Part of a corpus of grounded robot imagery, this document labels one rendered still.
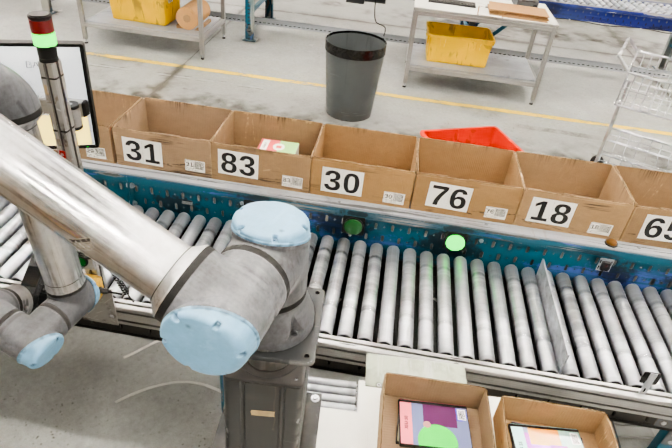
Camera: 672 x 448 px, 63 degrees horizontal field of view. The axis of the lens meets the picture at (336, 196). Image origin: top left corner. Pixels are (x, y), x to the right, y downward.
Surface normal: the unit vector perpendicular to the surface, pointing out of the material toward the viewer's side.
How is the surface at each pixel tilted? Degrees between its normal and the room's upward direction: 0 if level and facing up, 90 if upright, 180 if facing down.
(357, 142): 90
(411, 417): 0
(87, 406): 0
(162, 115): 90
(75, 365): 0
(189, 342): 92
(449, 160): 89
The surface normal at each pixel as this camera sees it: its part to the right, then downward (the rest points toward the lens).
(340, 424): 0.08, -0.83
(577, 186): -0.15, 0.53
